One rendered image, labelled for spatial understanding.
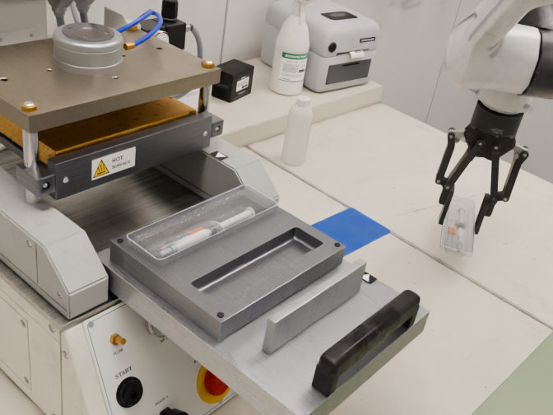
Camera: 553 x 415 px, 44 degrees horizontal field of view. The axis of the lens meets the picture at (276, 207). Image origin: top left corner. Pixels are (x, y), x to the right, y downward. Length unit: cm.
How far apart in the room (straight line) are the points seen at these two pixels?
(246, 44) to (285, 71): 25
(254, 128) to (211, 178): 59
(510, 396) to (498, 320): 33
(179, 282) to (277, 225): 16
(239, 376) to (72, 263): 21
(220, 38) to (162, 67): 93
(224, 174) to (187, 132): 8
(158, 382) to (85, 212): 24
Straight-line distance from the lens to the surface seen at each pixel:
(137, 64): 86
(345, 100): 171
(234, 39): 183
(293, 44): 161
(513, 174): 120
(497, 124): 113
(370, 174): 147
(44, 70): 83
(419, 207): 140
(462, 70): 98
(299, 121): 139
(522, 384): 88
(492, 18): 93
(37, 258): 74
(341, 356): 61
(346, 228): 127
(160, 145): 83
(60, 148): 77
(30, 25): 99
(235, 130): 145
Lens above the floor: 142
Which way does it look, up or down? 31 degrees down
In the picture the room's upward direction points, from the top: 10 degrees clockwise
